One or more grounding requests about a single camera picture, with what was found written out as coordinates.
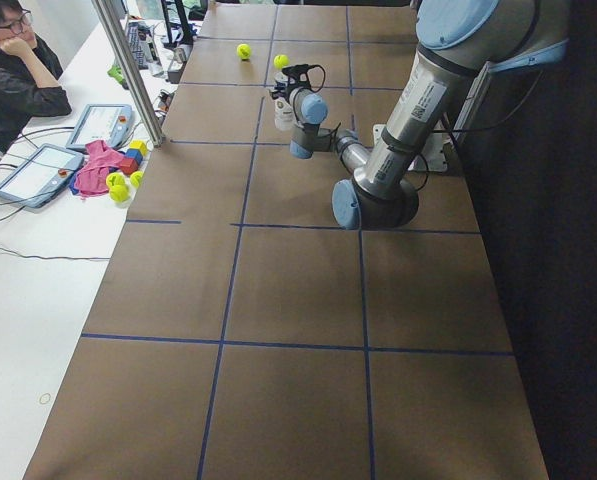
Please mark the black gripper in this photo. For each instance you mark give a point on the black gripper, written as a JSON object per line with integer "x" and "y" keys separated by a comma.
{"x": 284, "y": 93}

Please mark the clear tennis ball can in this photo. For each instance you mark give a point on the clear tennis ball can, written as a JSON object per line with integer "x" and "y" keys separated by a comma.
{"x": 283, "y": 112}

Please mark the Roland Garros tennis ball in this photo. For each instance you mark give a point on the Roland Garros tennis ball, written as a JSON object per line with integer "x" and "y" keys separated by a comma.
{"x": 244, "y": 51}

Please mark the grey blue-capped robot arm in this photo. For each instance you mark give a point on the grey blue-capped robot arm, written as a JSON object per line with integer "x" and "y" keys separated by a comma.
{"x": 456, "y": 39}

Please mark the Wilson tennis ball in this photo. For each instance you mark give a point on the Wilson tennis ball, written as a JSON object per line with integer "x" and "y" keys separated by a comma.
{"x": 280, "y": 61}

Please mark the tennis ball on desk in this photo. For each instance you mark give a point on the tennis ball on desk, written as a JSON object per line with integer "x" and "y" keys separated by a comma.
{"x": 115, "y": 179}
{"x": 119, "y": 193}
{"x": 136, "y": 179}

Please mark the small metal cup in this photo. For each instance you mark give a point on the small metal cup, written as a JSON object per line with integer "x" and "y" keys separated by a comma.
{"x": 180, "y": 54}

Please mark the clear water bottle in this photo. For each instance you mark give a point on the clear water bottle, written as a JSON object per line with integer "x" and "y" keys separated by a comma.
{"x": 151, "y": 59}

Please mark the yellow cube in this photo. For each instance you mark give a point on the yellow cube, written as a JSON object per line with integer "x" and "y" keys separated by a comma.
{"x": 139, "y": 146}

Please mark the black keyboard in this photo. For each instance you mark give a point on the black keyboard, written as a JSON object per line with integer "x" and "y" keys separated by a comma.
{"x": 133, "y": 39}

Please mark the blue cube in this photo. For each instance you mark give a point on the blue cube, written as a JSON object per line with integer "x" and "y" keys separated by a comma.
{"x": 135, "y": 155}

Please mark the green plastic tool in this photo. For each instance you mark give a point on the green plastic tool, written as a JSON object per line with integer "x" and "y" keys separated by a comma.
{"x": 115, "y": 72}

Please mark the far teach pendant tablet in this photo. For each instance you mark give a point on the far teach pendant tablet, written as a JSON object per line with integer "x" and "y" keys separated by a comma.
{"x": 108, "y": 122}

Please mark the teach pendant tablet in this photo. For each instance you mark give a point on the teach pendant tablet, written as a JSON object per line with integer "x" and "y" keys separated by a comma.
{"x": 108, "y": 122}
{"x": 42, "y": 176}

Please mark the red cube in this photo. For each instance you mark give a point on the red cube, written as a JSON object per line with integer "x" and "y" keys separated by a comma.
{"x": 128, "y": 165}

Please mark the pink cloth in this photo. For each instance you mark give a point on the pink cloth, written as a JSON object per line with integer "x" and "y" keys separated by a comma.
{"x": 91, "y": 179}

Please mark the near teach pendant tablet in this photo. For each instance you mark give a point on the near teach pendant tablet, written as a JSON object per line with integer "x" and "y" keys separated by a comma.
{"x": 42, "y": 176}

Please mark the person in black jacket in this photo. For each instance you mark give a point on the person in black jacket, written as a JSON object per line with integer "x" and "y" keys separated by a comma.
{"x": 29, "y": 75}

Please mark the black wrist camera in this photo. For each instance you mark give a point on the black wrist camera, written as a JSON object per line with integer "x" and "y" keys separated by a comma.
{"x": 298, "y": 72}

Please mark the aluminium frame post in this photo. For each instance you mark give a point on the aluminium frame post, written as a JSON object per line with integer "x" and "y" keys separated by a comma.
{"x": 142, "y": 101}

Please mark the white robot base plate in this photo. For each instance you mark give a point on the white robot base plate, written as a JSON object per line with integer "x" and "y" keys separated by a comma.
{"x": 432, "y": 158}

